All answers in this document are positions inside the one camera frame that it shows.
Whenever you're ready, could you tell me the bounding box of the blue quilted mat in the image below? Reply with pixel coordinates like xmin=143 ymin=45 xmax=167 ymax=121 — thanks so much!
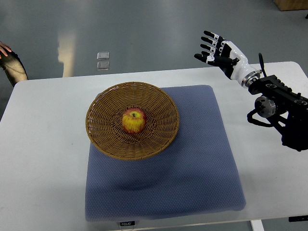
xmin=85 ymin=85 xmax=246 ymax=222

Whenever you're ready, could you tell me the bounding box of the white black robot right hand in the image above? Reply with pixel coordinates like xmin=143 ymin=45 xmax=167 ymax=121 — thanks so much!
xmin=194 ymin=31 xmax=261 ymax=88

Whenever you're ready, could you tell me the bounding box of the black table edge bracket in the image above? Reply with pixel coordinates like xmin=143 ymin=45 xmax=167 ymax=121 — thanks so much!
xmin=288 ymin=215 xmax=308 ymax=222

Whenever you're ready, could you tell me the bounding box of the bystander khaki trouser leg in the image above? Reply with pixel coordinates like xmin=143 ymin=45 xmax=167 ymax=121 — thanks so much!
xmin=0 ymin=51 xmax=28 ymax=87

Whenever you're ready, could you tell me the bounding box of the bystander human hand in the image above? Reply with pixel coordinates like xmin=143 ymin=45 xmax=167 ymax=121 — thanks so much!
xmin=0 ymin=41 xmax=12 ymax=58

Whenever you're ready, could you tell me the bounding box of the brown wicker basket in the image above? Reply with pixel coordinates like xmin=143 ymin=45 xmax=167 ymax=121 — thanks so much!
xmin=85 ymin=82 xmax=180 ymax=161

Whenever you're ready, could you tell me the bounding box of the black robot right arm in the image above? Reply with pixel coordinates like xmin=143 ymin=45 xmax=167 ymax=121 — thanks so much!
xmin=246 ymin=53 xmax=308 ymax=152

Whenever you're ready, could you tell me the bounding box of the lower floor metal plate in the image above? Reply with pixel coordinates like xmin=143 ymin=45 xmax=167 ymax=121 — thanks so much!
xmin=97 ymin=61 xmax=110 ymax=71

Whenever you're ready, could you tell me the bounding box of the red yellow apple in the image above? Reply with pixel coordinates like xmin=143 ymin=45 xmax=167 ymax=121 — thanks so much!
xmin=122 ymin=107 xmax=147 ymax=134

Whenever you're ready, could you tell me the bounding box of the upper floor metal plate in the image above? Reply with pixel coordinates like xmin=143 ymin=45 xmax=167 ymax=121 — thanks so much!
xmin=97 ymin=51 xmax=109 ymax=60

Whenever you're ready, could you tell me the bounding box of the floor metal plate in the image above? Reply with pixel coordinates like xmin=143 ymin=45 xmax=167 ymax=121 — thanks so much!
xmin=97 ymin=61 xmax=110 ymax=71
xmin=97 ymin=51 xmax=109 ymax=60

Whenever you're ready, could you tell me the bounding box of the white table leg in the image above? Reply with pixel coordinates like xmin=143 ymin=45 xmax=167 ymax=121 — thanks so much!
xmin=250 ymin=219 xmax=265 ymax=231

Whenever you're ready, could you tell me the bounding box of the black table label tag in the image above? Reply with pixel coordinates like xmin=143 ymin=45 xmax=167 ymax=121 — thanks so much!
xmin=120 ymin=221 xmax=135 ymax=227

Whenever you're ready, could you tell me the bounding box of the wooden box corner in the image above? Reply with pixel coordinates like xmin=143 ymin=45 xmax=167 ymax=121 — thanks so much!
xmin=273 ymin=0 xmax=308 ymax=11

